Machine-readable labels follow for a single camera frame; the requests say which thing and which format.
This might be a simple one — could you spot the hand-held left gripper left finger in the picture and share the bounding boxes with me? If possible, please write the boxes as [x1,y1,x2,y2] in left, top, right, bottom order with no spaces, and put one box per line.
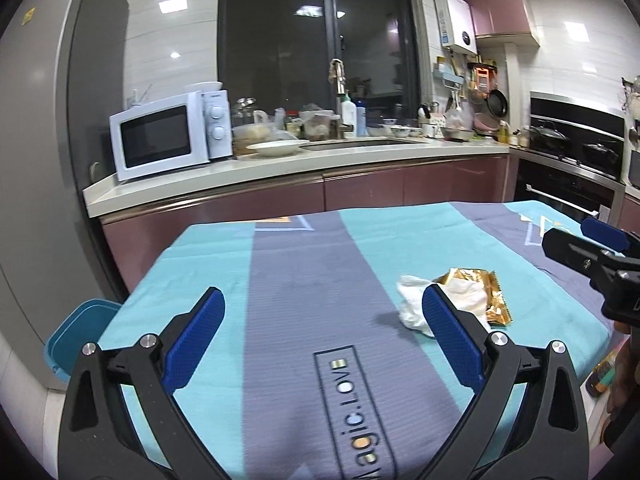
[57,287,227,480]

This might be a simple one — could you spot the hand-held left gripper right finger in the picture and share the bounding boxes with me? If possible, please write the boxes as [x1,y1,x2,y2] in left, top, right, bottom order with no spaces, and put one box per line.
[422,284,591,480]

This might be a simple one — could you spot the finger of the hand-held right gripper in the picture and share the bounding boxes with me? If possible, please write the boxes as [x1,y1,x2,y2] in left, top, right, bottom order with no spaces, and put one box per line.
[581,217,632,253]
[541,228,613,273]

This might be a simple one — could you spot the white tissue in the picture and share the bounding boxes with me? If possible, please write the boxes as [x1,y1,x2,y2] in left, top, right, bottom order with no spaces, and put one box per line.
[396,274,488,338]

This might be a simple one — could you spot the gold snack wrapper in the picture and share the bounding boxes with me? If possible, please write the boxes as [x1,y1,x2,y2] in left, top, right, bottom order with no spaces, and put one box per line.
[432,267,513,328]

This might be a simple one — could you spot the blue trash bin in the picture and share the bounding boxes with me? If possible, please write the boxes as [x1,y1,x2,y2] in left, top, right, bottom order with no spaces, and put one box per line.
[46,299,123,387]

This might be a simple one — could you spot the person's right hand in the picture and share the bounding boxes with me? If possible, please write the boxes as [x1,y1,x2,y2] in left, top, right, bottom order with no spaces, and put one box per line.
[607,322,640,418]

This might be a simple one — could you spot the black built-in oven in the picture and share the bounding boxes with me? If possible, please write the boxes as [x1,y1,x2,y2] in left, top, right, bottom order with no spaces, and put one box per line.
[514,155,626,226]

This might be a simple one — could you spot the black cooking pot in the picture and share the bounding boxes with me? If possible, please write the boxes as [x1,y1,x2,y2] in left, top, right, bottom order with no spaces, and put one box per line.
[582,142,621,166]

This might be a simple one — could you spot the black wok with lid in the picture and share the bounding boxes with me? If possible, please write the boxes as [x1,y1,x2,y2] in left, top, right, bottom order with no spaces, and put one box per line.
[529,125,568,151]

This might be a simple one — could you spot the striped teal printed blanket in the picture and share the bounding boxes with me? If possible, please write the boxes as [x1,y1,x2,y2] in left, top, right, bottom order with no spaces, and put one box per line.
[97,200,613,480]

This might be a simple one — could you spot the black range hood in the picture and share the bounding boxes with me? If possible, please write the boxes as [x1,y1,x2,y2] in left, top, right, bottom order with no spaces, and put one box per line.
[529,91,626,181]

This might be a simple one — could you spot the pink pot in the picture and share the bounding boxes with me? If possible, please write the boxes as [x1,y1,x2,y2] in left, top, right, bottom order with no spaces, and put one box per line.
[472,112,501,136]

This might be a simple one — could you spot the hanging frying pan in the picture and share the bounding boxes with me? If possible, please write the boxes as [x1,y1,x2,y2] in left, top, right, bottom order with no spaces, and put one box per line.
[487,89,509,117]

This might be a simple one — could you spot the white kitchen countertop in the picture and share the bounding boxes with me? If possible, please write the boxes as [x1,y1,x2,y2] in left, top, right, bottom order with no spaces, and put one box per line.
[82,137,511,218]

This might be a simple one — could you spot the pink lower cabinets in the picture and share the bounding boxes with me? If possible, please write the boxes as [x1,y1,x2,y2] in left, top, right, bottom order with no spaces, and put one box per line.
[100,155,516,301]

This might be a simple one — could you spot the patterned small bowls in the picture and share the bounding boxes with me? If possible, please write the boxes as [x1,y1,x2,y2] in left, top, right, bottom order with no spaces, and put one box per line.
[382,120,423,138]

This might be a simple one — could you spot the white microwave oven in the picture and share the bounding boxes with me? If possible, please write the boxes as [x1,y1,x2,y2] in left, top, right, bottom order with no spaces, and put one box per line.
[109,90,233,182]

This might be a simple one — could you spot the white plate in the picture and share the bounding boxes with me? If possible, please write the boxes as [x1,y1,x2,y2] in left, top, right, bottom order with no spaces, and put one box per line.
[246,140,307,157]

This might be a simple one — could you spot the clear plastic bag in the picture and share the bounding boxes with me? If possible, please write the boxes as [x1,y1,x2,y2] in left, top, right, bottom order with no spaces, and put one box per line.
[267,122,301,142]

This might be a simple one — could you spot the glass pitcher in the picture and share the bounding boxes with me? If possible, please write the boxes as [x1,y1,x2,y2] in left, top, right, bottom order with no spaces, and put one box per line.
[232,97,256,128]

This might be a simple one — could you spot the grey refrigerator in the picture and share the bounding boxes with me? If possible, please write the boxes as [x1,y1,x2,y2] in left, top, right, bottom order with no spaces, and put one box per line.
[0,0,131,391]

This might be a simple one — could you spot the pink upper cabinet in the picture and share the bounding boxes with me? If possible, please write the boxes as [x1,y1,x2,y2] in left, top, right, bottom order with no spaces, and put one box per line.
[452,0,541,50]

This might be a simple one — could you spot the white soap bottle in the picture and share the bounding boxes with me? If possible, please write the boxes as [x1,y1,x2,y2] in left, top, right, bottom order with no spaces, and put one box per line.
[341,91,358,137]

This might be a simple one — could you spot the clear plastic container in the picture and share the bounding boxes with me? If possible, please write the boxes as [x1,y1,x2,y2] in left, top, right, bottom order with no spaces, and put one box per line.
[297,110,333,141]

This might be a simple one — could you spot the white water heater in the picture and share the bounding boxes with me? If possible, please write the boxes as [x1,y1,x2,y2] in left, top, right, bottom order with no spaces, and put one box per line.
[433,0,478,55]

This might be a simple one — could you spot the steel kitchen faucet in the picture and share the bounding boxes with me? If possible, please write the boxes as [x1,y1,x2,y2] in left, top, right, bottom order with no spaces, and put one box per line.
[327,59,347,96]

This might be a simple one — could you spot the dark sliding window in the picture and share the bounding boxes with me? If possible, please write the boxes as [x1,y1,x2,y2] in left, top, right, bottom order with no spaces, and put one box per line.
[217,0,421,111]

